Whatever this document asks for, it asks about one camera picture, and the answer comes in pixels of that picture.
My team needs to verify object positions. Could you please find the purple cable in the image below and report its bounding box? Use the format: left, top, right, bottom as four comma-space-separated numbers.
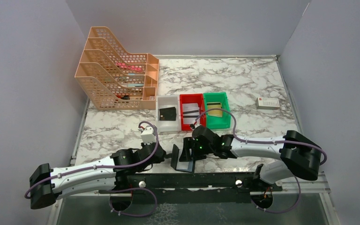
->
24, 121, 160, 218
191, 107, 328, 215

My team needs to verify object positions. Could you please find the green plastic bin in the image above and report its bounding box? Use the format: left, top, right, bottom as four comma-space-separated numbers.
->
203, 92, 231, 129

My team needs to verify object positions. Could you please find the black leather card holder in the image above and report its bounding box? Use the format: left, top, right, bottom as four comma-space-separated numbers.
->
171, 144, 195, 173

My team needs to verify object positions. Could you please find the peach plastic desk organizer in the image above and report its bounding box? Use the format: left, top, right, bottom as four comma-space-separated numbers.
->
75, 26, 159, 110

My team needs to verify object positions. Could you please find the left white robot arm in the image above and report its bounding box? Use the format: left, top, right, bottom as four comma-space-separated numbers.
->
25, 142, 167, 210

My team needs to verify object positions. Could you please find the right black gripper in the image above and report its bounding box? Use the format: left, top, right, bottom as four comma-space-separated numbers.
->
179, 136, 214, 161

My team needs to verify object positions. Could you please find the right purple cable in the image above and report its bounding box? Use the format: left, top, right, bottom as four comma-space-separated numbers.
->
191, 107, 328, 215

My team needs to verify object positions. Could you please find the pink highlighter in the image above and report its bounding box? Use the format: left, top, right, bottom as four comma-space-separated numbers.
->
115, 63, 145, 74

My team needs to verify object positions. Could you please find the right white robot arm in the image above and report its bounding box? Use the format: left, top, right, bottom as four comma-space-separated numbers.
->
171, 126, 327, 191

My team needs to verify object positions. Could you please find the red plastic bin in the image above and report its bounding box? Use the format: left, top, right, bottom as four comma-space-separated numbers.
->
179, 94, 205, 131

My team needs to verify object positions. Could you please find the white card box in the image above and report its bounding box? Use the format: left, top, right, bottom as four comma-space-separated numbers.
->
256, 97, 280, 110

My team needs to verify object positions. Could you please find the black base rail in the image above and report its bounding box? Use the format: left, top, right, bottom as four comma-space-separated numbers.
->
97, 172, 282, 204

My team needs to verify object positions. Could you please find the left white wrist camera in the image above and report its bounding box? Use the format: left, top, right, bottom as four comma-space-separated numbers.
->
141, 127, 156, 144

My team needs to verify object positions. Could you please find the gold credit card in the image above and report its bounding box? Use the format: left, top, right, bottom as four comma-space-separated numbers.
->
207, 102, 223, 118

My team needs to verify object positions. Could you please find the white card with black stripe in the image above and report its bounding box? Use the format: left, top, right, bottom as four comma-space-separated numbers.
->
182, 103, 200, 115

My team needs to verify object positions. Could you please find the black credit card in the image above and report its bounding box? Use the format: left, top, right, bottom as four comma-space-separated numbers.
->
158, 106, 177, 121

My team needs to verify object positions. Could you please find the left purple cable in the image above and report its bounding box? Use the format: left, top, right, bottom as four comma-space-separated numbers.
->
24, 121, 160, 218

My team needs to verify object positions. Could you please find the white plastic bin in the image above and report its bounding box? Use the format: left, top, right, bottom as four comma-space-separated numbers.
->
156, 95, 181, 133

